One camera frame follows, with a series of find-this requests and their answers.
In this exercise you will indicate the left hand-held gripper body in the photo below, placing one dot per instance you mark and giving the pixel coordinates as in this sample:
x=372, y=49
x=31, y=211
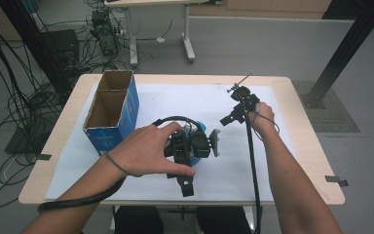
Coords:
x=201, y=143

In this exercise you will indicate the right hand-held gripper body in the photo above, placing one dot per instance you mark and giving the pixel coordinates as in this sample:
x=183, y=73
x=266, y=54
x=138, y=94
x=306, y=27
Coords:
x=244, y=96

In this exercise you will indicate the person's right hand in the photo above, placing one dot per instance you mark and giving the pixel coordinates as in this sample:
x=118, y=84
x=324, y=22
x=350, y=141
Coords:
x=263, y=113

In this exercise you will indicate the person's left hand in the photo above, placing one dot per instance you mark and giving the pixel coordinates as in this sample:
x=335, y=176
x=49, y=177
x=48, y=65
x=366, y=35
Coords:
x=142, y=152

